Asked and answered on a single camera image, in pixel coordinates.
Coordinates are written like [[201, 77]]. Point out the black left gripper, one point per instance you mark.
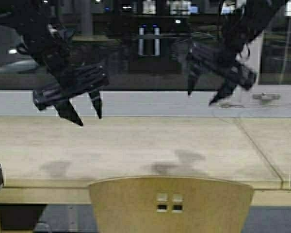
[[87, 79]]

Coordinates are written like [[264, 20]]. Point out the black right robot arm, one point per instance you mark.
[[237, 30]]

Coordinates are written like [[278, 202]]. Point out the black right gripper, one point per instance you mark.
[[204, 59]]

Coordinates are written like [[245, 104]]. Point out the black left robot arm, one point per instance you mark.
[[50, 47]]

